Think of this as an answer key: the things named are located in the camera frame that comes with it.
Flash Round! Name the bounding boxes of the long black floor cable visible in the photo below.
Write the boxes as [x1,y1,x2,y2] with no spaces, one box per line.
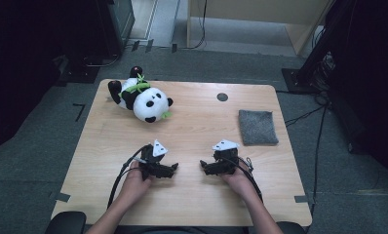
[307,105,329,225]

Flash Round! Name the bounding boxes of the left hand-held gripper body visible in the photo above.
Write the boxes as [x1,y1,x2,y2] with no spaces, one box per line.
[137,139,171,181]

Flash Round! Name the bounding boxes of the short black floor cable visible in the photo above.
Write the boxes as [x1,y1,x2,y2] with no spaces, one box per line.
[284,103,327,128]

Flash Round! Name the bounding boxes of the dark cabinet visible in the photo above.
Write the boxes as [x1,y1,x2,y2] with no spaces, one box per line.
[96,0,136,58]

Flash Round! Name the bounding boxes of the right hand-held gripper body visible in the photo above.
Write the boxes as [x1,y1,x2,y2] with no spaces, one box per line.
[212,139,241,176]

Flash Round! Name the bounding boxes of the black slanted stand post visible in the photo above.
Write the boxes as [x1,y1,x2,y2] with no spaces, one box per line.
[298,0,356,86]

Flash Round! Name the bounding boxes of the black hanging cable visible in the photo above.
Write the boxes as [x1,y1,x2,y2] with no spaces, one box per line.
[181,0,208,51]

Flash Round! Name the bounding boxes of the light wooden cabinet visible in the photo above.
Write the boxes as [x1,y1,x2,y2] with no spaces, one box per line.
[186,0,333,57]

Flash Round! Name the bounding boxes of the person's left hand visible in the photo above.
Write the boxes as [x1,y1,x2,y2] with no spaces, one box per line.
[120,161,152,203]

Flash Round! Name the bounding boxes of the left hand-held gripper black cable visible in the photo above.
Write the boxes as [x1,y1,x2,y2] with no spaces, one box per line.
[106,144,151,210]

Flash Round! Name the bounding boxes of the black flat stand base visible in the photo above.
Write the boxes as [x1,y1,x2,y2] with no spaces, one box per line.
[57,54,100,85]

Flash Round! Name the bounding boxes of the person's right hand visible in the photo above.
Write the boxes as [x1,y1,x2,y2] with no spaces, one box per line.
[220,162,258,200]

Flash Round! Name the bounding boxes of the right hand-held gripper black cable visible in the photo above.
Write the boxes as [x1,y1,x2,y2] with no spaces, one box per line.
[219,156,264,204]

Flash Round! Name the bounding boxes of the hand-held gripper black cable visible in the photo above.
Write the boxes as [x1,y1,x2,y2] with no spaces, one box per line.
[219,156,264,204]
[106,144,151,210]

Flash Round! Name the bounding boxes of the grey cloth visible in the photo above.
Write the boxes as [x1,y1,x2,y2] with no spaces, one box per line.
[238,109,280,146]

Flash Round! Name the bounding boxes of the black chair armrest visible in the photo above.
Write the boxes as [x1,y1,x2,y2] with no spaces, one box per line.
[276,221,307,234]
[45,211,87,234]

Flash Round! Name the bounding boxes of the black looped floor cable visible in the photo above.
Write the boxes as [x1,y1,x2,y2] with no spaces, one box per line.
[83,53,121,68]

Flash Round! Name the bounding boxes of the panda plush toy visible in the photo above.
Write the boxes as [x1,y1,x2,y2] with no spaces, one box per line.
[107,65,175,124]

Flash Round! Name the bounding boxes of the tangled cable bundle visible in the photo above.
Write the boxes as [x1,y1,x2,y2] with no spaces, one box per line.
[312,52,336,93]

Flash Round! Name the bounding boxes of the black square stand base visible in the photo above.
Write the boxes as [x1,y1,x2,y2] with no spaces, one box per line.
[281,67,315,96]

